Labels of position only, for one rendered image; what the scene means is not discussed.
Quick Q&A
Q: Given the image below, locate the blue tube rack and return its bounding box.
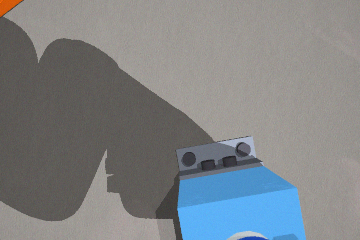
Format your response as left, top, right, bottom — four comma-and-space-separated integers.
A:
177, 166, 306, 240

